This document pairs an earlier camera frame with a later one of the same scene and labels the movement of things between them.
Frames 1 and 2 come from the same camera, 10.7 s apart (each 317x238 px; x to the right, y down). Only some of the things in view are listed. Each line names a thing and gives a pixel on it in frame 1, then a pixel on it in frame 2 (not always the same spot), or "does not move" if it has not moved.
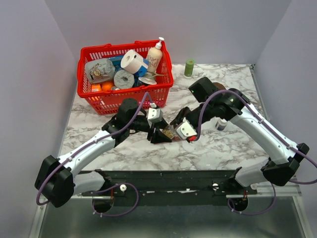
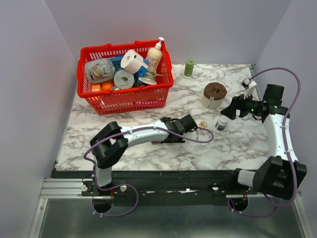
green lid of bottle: [189, 66] does not move
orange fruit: [107, 86] does not move
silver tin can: [148, 78] does not move
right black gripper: [183, 113] to [238, 102]
